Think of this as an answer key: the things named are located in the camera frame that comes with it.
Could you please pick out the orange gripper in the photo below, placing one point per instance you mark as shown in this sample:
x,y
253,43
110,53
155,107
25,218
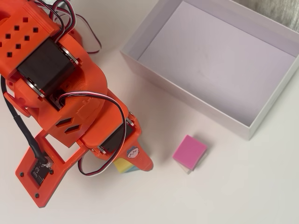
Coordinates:
x,y
138,155

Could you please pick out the yellow foam cuboid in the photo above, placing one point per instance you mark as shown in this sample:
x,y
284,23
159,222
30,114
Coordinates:
x,y
121,166

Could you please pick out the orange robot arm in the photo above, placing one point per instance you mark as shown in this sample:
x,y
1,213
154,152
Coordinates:
x,y
23,23

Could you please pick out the blue foam cuboid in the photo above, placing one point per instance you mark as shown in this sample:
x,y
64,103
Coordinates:
x,y
133,169

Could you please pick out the pink foam cuboid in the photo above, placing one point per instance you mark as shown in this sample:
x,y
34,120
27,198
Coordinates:
x,y
189,151

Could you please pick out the grey woven curtain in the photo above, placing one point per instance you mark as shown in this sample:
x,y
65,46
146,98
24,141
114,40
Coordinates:
x,y
275,11

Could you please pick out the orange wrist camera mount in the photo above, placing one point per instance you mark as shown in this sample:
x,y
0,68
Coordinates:
x,y
25,186

